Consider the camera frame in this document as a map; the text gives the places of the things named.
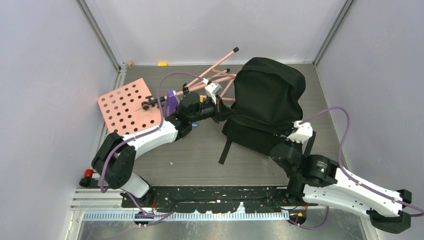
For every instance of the purple plastic stapler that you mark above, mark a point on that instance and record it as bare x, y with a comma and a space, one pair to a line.
172, 102

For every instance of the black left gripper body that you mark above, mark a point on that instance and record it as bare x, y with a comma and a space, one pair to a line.
217, 108

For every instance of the small wooden block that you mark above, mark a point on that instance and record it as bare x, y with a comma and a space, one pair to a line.
130, 64

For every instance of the aluminium slotted rail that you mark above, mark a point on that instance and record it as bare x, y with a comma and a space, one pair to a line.
133, 215

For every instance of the pink perforated stand plate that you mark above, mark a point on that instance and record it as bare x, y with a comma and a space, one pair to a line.
122, 109

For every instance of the pink folding stand legs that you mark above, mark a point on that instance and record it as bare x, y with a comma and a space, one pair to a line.
211, 74

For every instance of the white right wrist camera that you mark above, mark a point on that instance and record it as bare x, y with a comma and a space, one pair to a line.
302, 132

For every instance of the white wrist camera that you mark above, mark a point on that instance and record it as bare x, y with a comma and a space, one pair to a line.
302, 132
212, 89

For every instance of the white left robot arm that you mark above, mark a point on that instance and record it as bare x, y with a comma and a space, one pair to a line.
114, 161

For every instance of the black student backpack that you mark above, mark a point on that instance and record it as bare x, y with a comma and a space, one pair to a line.
267, 94

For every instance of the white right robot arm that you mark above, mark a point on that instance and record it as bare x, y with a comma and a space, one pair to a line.
317, 179

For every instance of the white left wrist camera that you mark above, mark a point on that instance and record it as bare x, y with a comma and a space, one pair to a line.
212, 89

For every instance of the red black stamp toy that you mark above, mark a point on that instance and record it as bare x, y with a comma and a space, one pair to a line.
87, 178

